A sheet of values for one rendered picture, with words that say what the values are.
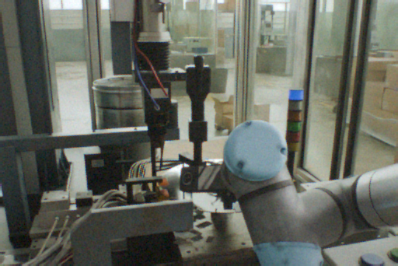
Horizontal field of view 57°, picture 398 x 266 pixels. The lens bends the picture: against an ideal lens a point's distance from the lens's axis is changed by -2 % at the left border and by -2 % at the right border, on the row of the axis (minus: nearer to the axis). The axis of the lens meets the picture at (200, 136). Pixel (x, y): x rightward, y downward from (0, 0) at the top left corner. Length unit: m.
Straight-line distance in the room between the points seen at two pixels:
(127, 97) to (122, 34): 0.57
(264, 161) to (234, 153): 0.04
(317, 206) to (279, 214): 0.06
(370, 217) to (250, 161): 0.17
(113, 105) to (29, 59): 0.36
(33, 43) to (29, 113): 0.23
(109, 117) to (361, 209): 1.20
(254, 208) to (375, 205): 0.14
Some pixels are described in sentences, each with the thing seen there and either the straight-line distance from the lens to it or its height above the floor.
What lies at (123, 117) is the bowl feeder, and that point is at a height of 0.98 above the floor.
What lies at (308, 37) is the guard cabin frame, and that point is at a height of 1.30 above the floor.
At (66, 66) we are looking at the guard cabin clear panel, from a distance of 1.93.
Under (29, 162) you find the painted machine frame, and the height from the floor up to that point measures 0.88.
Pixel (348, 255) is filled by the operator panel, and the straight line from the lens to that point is 0.83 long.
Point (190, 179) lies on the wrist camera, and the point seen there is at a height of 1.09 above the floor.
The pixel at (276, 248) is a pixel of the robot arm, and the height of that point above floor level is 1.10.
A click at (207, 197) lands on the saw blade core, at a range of 0.89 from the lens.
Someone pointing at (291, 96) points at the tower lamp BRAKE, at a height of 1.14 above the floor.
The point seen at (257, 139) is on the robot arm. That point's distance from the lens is 0.44.
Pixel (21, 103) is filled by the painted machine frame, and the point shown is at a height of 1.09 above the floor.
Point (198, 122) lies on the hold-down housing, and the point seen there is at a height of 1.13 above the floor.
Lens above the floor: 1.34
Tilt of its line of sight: 17 degrees down
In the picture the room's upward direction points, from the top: straight up
